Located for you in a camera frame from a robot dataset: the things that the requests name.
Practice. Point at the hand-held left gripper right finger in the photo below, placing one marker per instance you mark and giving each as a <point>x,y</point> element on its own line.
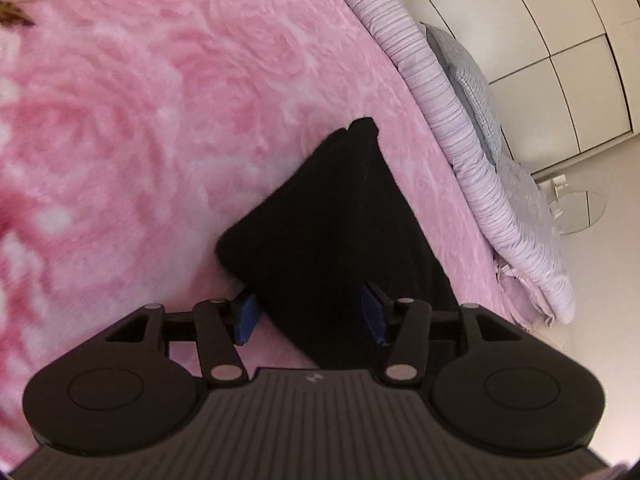
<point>372,315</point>

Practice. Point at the black garment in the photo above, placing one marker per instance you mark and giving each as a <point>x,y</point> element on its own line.
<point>340,230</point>

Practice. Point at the grey checked pillow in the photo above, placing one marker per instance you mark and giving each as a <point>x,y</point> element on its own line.
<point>475,95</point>

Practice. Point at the white wardrobe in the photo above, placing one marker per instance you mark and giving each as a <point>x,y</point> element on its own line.
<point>550,20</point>

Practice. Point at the lilac striped quilt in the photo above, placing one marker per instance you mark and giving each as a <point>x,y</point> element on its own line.
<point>450,125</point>

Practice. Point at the grey textured cushion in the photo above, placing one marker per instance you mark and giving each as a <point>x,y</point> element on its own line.
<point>530,200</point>

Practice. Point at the pink floral blanket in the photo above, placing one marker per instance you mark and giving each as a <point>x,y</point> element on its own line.
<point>175,125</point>

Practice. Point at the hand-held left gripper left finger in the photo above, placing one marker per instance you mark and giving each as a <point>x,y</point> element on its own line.
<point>246,317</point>

